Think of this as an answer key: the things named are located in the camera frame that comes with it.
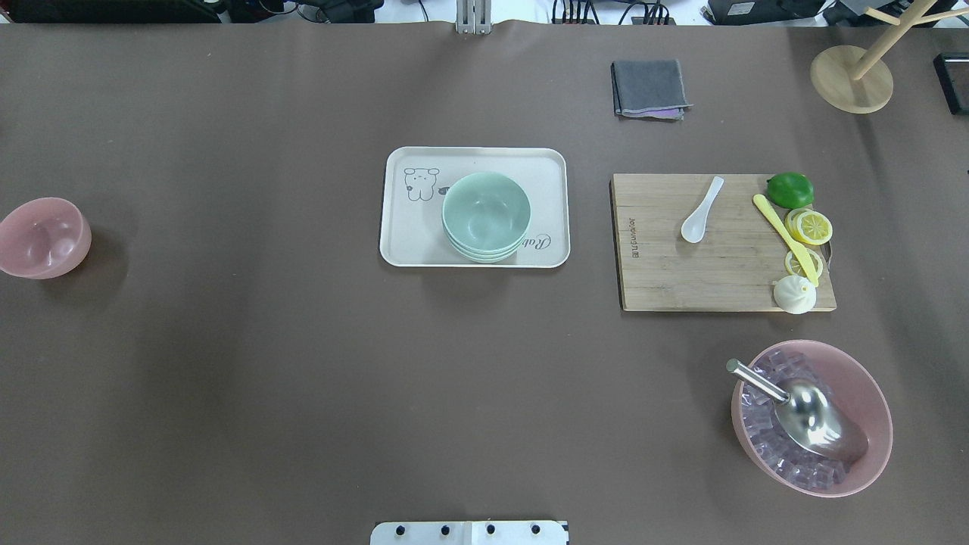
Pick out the white ceramic spoon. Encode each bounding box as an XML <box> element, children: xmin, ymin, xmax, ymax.
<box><xmin>681</xmin><ymin>176</ymin><xmax>724</xmax><ymax>244</ymax></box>

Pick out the small pink bowl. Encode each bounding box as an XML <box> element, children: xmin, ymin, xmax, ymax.
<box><xmin>1</xmin><ymin>197</ymin><xmax>92</xmax><ymax>280</ymax></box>

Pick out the bottom green bowl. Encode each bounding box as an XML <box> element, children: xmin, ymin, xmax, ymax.
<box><xmin>451</xmin><ymin>247</ymin><xmax>518</xmax><ymax>263</ymax></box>

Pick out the green bowl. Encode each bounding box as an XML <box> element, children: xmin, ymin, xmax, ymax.
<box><xmin>444</xmin><ymin>228</ymin><xmax>525</xmax><ymax>261</ymax></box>
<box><xmin>449</xmin><ymin>238</ymin><xmax>523</xmax><ymax>263</ymax></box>
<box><xmin>451</xmin><ymin>247</ymin><xmax>518</xmax><ymax>263</ymax></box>
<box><xmin>441</xmin><ymin>172</ymin><xmax>532</xmax><ymax>252</ymax></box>

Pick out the top green bowl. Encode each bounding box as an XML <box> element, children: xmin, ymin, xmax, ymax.
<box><xmin>441</xmin><ymin>172</ymin><xmax>532</xmax><ymax>252</ymax></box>

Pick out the large pink bowl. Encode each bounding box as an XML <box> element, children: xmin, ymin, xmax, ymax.
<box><xmin>731</xmin><ymin>339</ymin><xmax>894</xmax><ymax>499</ymax></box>

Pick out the white bear serving tray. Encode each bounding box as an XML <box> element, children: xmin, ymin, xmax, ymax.
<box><xmin>379</xmin><ymin>146</ymin><xmax>571</xmax><ymax>269</ymax></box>

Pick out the bamboo cutting board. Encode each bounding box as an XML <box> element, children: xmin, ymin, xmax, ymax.
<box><xmin>610</xmin><ymin>173</ymin><xmax>789</xmax><ymax>313</ymax></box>

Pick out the folded grey cloth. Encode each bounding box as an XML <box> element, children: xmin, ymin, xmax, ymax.
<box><xmin>610</xmin><ymin>59</ymin><xmax>692</xmax><ymax>120</ymax></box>

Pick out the lower lemon slice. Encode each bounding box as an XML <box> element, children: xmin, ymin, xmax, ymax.
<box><xmin>784</xmin><ymin>247</ymin><xmax>825</xmax><ymax>279</ymax></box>

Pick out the lemon slice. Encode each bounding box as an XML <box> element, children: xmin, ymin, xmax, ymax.
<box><xmin>793</xmin><ymin>210</ymin><xmax>833</xmax><ymax>246</ymax></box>
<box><xmin>784</xmin><ymin>207</ymin><xmax>813</xmax><ymax>242</ymax></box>
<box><xmin>784</xmin><ymin>247</ymin><xmax>825</xmax><ymax>279</ymax></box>

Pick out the white toy bun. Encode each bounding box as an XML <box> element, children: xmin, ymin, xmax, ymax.
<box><xmin>772</xmin><ymin>275</ymin><xmax>817</xmax><ymax>315</ymax></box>

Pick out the back lemon slice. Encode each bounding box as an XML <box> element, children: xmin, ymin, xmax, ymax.
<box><xmin>784</xmin><ymin>207</ymin><xmax>813</xmax><ymax>242</ymax></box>

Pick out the green toy lime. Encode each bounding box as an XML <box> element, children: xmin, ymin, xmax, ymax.
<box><xmin>765</xmin><ymin>172</ymin><xmax>815</xmax><ymax>210</ymax></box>

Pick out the upper lemon slice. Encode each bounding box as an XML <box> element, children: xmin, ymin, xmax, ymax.
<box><xmin>793</xmin><ymin>210</ymin><xmax>833</xmax><ymax>246</ymax></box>

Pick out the metal ice scoop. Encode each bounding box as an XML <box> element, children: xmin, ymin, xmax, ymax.
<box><xmin>726</xmin><ymin>358</ymin><xmax>869</xmax><ymax>462</ymax></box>

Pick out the wooden cup tree stand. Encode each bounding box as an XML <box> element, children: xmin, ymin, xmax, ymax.
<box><xmin>810</xmin><ymin>1</ymin><xmax>968</xmax><ymax>114</ymax></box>

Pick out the black tray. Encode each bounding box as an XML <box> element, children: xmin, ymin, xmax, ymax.
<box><xmin>932</xmin><ymin>52</ymin><xmax>968</xmax><ymax>115</ymax></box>

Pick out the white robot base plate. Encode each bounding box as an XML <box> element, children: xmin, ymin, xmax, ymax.
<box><xmin>369</xmin><ymin>520</ymin><xmax>570</xmax><ymax>544</ymax></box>

